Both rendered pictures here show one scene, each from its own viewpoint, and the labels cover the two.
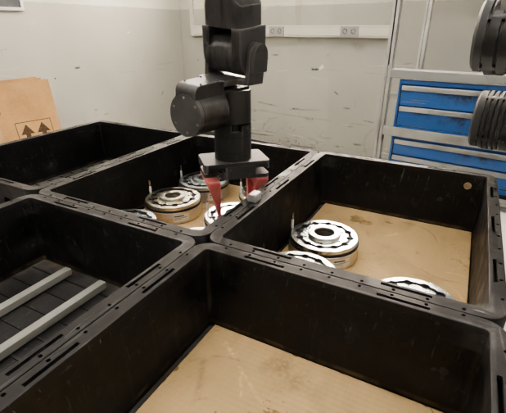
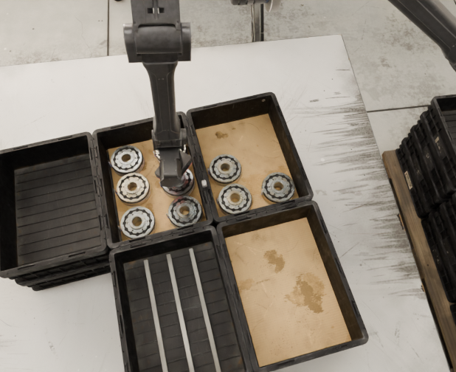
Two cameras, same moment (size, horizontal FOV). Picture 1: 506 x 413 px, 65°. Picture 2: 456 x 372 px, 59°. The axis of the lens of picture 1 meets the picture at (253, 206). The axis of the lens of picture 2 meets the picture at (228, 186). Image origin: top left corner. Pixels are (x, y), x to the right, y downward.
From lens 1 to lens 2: 0.89 m
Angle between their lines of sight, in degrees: 49
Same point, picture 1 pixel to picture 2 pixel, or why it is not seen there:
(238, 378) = (249, 249)
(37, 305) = (157, 280)
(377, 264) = (249, 164)
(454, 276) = (277, 153)
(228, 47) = (173, 143)
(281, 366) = (257, 237)
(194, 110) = (177, 180)
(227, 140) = not seen: hidden behind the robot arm
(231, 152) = not seen: hidden behind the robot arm
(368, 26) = not seen: outside the picture
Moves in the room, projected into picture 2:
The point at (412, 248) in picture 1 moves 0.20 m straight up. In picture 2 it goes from (254, 144) to (257, 108)
